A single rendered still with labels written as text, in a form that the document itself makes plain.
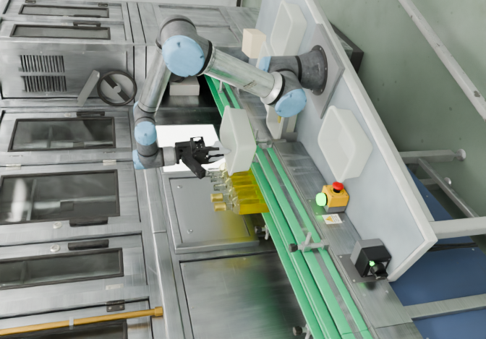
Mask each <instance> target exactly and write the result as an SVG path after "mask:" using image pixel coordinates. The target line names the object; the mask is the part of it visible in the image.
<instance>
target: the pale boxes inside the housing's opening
mask: <svg viewBox="0 0 486 339"><path fill-rule="evenodd" d="M181 78H182V77H181V76H179V75H176V74H174V73H173V72H172V73H171V76H170V78H169V85H167V87H168V89H169V95H199V91H200V85H199V82H198V80H197V77H196V75H193V76H191V75H189V76H188V77H185V78H184V80H183V81H181V82H172V81H176V80H180V79H181Z"/></svg>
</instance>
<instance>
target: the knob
mask: <svg viewBox="0 0 486 339"><path fill-rule="evenodd" d="M370 272H371V273H372V274H373V276H374V277H375V278H384V277H388V273H387V272H386V269H385V266H384V264H383V263H377V264H374V265H373V266H372V267H371V268H370Z"/></svg>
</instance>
